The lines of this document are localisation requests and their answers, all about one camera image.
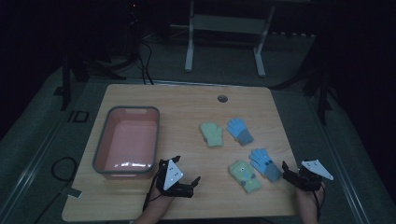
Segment person's right hand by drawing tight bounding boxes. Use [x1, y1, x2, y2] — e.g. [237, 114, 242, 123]
[295, 181, 327, 204]

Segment plain green mitten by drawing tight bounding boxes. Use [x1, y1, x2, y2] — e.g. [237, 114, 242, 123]
[199, 121, 224, 148]

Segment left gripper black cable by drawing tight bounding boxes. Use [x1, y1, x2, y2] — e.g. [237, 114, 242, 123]
[142, 169, 163, 213]

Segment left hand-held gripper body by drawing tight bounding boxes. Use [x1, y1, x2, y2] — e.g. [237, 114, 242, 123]
[155, 159, 194, 198]

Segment blue glove with dots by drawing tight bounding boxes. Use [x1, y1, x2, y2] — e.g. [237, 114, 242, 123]
[248, 147, 284, 183]

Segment grey tape piece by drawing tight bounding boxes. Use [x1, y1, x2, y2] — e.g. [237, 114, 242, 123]
[60, 186, 84, 200]

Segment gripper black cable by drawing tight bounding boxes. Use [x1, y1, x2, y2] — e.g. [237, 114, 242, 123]
[312, 182, 327, 222]
[142, 169, 163, 213]

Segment black hanging cables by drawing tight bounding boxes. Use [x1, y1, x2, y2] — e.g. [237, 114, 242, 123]
[137, 39, 155, 86]

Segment plain blue glove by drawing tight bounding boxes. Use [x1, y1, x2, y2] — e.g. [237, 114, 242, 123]
[226, 117, 255, 147]

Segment green mitten with face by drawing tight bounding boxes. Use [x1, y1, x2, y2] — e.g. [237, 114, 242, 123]
[228, 159, 262, 194]

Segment pink plastic basin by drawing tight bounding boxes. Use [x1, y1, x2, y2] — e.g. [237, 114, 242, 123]
[92, 105, 161, 180]

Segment white metal stand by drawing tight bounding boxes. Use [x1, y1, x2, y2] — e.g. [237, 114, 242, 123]
[169, 0, 277, 78]

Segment black metal stand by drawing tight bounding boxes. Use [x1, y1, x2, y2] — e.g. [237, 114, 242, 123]
[270, 62, 334, 126]
[52, 52, 127, 112]

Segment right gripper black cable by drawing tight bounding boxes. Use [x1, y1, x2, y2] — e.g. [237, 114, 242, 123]
[312, 182, 327, 222]

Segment person's left hand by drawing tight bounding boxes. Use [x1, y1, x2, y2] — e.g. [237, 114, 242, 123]
[148, 185, 176, 208]

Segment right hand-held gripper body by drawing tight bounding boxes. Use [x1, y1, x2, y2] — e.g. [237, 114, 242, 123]
[290, 159, 334, 192]

